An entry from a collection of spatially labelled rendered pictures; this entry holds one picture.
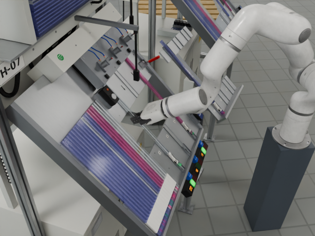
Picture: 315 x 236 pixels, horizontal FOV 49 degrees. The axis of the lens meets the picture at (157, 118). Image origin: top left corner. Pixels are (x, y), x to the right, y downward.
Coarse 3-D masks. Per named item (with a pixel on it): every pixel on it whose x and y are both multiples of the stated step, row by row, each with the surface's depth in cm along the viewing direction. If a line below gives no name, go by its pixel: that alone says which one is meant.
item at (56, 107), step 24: (72, 72) 130; (120, 72) 150; (144, 72) 162; (24, 96) 111; (48, 96) 118; (72, 96) 126; (96, 96) 134; (120, 96) 144; (48, 120) 114; (72, 120) 121; (120, 120) 139
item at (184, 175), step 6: (198, 132) 174; (198, 138) 169; (192, 150) 164; (192, 156) 160; (186, 168) 155; (186, 174) 152; (180, 180) 150; (180, 186) 146; (180, 192) 145; (174, 204) 139; (168, 216) 135; (168, 222) 133; (162, 234) 129
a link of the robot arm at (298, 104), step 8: (312, 64) 150; (304, 72) 151; (312, 72) 148; (304, 80) 151; (312, 80) 147; (312, 88) 148; (296, 96) 160; (304, 96) 156; (312, 96) 149; (288, 104) 166; (296, 104) 159; (304, 104) 156; (312, 104) 155; (296, 112) 161; (304, 112) 159; (312, 112) 160
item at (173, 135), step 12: (168, 120) 161; (168, 132) 157; (180, 132) 164; (156, 144) 149; (168, 144) 154; (180, 144) 161; (192, 144) 168; (156, 156) 146; (168, 156) 151; (180, 156) 157; (168, 168) 148; (180, 168) 155
